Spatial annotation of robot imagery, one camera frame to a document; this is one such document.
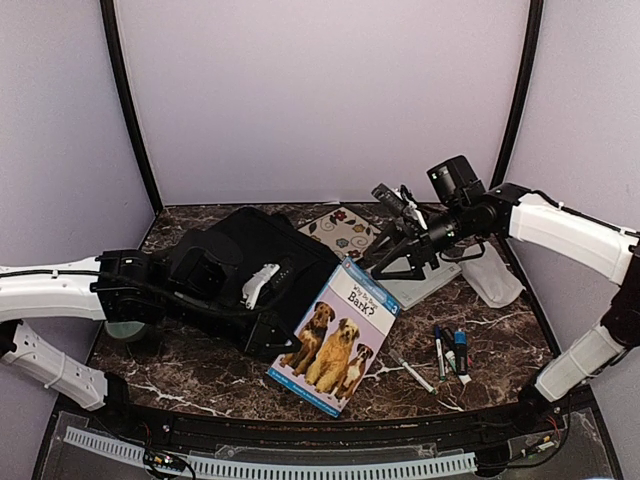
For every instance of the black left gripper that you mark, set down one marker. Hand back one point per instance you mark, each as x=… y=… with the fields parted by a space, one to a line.
x=258 y=343

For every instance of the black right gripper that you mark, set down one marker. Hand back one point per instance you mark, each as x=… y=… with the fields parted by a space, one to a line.
x=407 y=249

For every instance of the grey shrink-wrapped notebook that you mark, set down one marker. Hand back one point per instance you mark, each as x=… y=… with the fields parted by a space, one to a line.
x=409 y=293

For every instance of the dog picture book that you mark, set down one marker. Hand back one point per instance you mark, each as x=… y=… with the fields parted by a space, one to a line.
x=340 y=336

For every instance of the black student bag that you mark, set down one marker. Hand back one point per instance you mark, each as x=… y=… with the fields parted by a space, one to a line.
x=305 y=266

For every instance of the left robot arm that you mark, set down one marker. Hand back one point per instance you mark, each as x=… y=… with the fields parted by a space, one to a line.
x=115 y=286

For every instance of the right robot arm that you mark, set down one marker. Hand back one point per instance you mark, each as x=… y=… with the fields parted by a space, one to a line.
x=528 y=216

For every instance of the blue-capped white marker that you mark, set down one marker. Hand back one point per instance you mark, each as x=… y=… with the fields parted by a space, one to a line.
x=439 y=353

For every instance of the white cloth pouch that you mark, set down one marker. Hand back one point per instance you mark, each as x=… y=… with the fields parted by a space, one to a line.
x=490 y=278

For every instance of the black marker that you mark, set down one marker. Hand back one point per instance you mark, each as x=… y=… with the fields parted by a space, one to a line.
x=449 y=341

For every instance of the blue-capped black highlighter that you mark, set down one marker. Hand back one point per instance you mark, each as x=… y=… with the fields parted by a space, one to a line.
x=461 y=351

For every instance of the clear-capped white pen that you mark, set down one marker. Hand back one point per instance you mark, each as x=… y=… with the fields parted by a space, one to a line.
x=413 y=373

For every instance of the pale green ceramic bowl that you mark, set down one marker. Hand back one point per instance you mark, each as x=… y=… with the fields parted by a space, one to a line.
x=126 y=331

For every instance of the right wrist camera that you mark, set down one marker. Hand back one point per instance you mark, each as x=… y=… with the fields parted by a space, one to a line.
x=455 y=182

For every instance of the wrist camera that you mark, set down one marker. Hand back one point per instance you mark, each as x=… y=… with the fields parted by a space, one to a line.
x=455 y=182
x=198 y=272

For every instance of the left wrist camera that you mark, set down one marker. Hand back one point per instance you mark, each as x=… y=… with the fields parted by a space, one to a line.
x=198 y=272

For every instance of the black front rail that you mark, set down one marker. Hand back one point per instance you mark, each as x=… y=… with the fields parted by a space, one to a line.
x=169 y=427

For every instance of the grey slotted cable duct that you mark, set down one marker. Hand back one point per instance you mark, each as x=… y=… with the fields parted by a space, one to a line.
x=201 y=467

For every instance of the right black frame post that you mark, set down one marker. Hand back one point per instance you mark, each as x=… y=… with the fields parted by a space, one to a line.
x=521 y=88

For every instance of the black frame post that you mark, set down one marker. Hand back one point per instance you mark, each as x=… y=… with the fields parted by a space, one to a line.
x=123 y=88
x=521 y=88

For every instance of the left black frame post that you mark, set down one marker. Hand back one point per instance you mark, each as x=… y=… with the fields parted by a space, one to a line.
x=123 y=88

